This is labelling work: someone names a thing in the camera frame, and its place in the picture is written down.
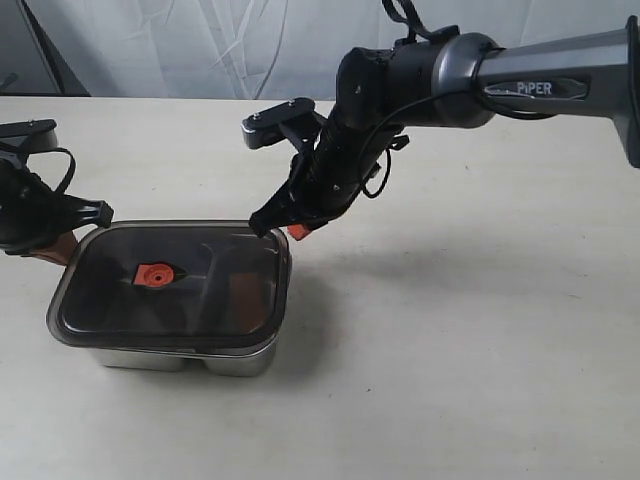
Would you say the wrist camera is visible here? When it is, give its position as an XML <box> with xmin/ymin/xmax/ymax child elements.
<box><xmin>0</xmin><ymin>119</ymin><xmax>58</xmax><ymax>154</ymax></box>
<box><xmin>241</xmin><ymin>97</ymin><xmax>326</xmax><ymax>152</ymax></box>

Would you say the yellow toy cheese wedge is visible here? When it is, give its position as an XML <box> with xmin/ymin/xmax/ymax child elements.
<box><xmin>229</xmin><ymin>273</ymin><xmax>267</xmax><ymax>333</ymax></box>

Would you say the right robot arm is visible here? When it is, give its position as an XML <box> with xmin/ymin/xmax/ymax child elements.
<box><xmin>242</xmin><ymin>17</ymin><xmax>639</xmax><ymax>238</ymax></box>

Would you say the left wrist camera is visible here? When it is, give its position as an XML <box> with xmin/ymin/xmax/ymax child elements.
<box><xmin>0</xmin><ymin>119</ymin><xmax>58</xmax><ymax>154</ymax></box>

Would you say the smoked transparent plastic lid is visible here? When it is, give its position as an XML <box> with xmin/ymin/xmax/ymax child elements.
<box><xmin>46</xmin><ymin>220</ymin><xmax>291</xmax><ymax>350</ymax></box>

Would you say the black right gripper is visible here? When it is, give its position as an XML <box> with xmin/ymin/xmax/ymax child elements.
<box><xmin>249</xmin><ymin>114</ymin><xmax>400</xmax><ymax>241</ymax></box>

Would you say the stainless steel lunch box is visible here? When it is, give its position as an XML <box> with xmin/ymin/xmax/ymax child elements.
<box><xmin>87</xmin><ymin>337</ymin><xmax>278</xmax><ymax>377</ymax></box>

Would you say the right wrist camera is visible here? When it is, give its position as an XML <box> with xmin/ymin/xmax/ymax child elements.
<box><xmin>241</xmin><ymin>97</ymin><xmax>326</xmax><ymax>152</ymax></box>

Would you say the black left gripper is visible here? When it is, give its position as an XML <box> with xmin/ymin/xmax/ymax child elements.
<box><xmin>1</xmin><ymin>154</ymin><xmax>114</xmax><ymax>266</ymax></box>

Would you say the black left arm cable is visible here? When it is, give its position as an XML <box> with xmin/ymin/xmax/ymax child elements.
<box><xmin>22</xmin><ymin>147</ymin><xmax>77</xmax><ymax>196</ymax></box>

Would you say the white backdrop curtain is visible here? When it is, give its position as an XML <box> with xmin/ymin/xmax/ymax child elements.
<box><xmin>22</xmin><ymin>0</ymin><xmax>640</xmax><ymax>101</ymax></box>

